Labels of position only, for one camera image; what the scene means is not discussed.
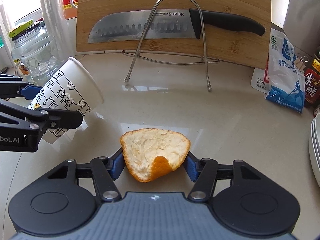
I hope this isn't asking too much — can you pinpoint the blue white salt bag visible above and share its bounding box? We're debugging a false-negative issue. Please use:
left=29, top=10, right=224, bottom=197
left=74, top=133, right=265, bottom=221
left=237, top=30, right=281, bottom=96
left=251, top=29, right=305, bottom=113

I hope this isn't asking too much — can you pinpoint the wire cutting board rack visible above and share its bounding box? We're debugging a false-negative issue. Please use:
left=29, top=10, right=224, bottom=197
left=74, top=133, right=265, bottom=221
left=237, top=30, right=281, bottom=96
left=121, top=0, right=221, bottom=92

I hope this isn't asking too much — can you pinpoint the black-handled santoku knife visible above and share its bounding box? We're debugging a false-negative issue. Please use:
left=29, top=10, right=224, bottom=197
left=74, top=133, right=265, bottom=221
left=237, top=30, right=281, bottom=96
left=88, top=8, right=265, bottom=43

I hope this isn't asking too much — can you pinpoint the lower white plate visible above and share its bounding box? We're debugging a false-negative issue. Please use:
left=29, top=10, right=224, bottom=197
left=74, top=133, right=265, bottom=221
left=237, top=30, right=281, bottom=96
left=309, top=135, right=320, bottom=185

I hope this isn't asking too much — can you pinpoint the top white plate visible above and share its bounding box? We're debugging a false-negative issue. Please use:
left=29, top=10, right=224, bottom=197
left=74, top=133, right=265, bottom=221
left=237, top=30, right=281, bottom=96
left=311, top=119, right=319, bottom=170

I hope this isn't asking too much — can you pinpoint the clear glass jar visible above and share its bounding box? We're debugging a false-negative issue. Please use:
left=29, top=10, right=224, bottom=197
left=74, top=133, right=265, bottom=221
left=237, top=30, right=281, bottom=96
left=8, top=20, right=62, bottom=86

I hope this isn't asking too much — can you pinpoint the bamboo cutting board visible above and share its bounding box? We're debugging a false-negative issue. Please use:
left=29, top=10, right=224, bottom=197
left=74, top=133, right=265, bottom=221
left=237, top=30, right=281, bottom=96
left=76, top=0, right=271, bottom=69

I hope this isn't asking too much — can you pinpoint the printed white paper cup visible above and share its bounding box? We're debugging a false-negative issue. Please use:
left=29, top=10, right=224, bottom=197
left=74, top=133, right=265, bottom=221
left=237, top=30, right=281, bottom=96
left=26, top=56, right=105, bottom=145

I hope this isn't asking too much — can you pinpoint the white plate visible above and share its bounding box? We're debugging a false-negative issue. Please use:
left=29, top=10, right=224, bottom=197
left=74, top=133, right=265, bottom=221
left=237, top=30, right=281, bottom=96
left=309, top=135, right=320, bottom=185
left=311, top=119, right=319, bottom=170

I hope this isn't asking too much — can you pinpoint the orange peel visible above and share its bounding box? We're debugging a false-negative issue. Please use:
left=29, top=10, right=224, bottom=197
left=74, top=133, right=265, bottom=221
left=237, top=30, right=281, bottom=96
left=120, top=128, right=190, bottom=183

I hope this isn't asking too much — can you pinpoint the dark vinegar bottle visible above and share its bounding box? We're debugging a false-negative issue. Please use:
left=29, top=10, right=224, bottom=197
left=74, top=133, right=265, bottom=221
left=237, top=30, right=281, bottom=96
left=304, top=47, right=320, bottom=108

